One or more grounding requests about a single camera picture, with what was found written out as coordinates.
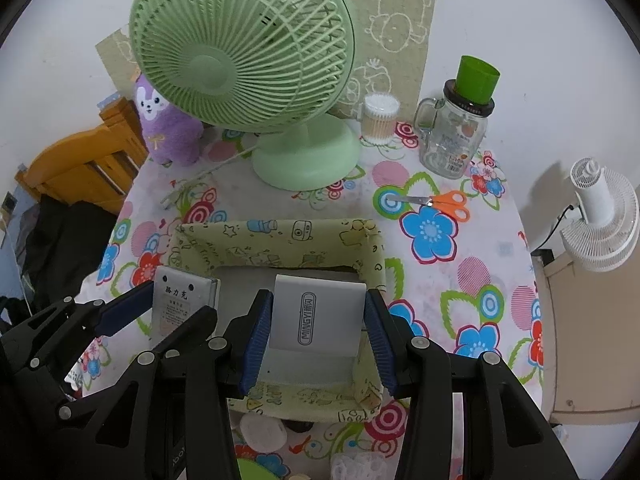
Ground wooden chair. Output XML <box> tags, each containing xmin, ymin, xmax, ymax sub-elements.
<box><xmin>14</xmin><ymin>92</ymin><xmax>151</xmax><ymax>211</ymax></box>

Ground green desk fan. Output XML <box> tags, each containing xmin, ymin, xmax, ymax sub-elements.
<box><xmin>129</xmin><ymin>0</ymin><xmax>362</xmax><ymax>192</ymax></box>

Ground white printed packet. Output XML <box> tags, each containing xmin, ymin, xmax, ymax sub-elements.
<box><xmin>65</xmin><ymin>360</ymin><xmax>96</xmax><ymax>396</ymax></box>

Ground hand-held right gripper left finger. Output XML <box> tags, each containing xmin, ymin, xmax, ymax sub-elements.
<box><xmin>82</xmin><ymin>287</ymin><xmax>275</xmax><ymax>480</ymax></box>

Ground clear bag of floss picks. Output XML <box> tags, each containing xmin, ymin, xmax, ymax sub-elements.
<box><xmin>330</xmin><ymin>452</ymin><xmax>401</xmax><ymax>480</ymax></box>

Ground cartoon print fabric storage box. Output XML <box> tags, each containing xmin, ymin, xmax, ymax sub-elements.
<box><xmin>167</xmin><ymin>217</ymin><xmax>388</xmax><ymax>423</ymax></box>

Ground white fan power cable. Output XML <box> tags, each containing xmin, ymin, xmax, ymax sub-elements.
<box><xmin>160</xmin><ymin>145</ymin><xmax>261</xmax><ymax>206</ymax></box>

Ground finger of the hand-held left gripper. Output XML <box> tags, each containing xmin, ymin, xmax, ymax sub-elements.
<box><xmin>0</xmin><ymin>280</ymin><xmax>156</xmax><ymax>378</ymax></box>
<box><xmin>55</xmin><ymin>305</ymin><xmax>219</xmax><ymax>425</ymax></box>

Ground green plastic cup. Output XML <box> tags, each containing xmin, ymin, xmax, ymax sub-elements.
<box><xmin>454</xmin><ymin>55</ymin><xmax>501</xmax><ymax>106</ymax></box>

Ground dark cloth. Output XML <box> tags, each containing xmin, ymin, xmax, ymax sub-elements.
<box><xmin>0</xmin><ymin>192</ymin><xmax>126</xmax><ymax>331</ymax></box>

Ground orange handled scissors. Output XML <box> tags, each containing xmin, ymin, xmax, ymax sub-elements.
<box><xmin>394</xmin><ymin>191</ymin><xmax>472</xmax><ymax>222</ymax></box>

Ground round patterned coaster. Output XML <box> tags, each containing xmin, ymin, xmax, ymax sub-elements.
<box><xmin>239</xmin><ymin>412</ymin><xmax>288</xmax><ymax>456</ymax></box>

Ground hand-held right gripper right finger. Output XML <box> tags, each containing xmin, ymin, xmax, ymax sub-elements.
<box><xmin>363</xmin><ymin>289</ymin><xmax>583</xmax><ymax>480</ymax></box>

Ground white clip fan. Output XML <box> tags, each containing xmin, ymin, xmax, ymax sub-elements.
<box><xmin>559</xmin><ymin>157</ymin><xmax>640</xmax><ymax>273</ymax></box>

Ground glass jar mug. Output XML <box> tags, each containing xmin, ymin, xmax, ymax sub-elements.
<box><xmin>413</xmin><ymin>80</ymin><xmax>496</xmax><ymax>180</ymax></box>

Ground cotton swab container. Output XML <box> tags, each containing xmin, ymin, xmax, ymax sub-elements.
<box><xmin>361</xmin><ymin>94</ymin><xmax>401</xmax><ymax>142</ymax></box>

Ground white packet with text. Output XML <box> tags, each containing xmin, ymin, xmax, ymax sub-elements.
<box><xmin>150</xmin><ymin>266</ymin><xmax>221</xmax><ymax>347</ymax></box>

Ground floral tablecloth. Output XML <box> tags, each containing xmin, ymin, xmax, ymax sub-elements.
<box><xmin>65</xmin><ymin>115</ymin><xmax>546</xmax><ymax>480</ymax></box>

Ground beige cabinet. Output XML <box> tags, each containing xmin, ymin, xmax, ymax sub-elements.
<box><xmin>542</xmin><ymin>250</ymin><xmax>640</xmax><ymax>426</ymax></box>

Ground black fan cable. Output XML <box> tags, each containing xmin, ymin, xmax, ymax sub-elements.
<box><xmin>530</xmin><ymin>202</ymin><xmax>586</xmax><ymax>253</ymax></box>

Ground white rectangular box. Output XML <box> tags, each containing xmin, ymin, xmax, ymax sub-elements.
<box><xmin>264</xmin><ymin>274</ymin><xmax>369</xmax><ymax>373</ymax></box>

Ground purple plush toy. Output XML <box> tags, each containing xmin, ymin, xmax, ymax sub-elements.
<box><xmin>132</xmin><ymin>72</ymin><xmax>206</xmax><ymax>167</ymax></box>

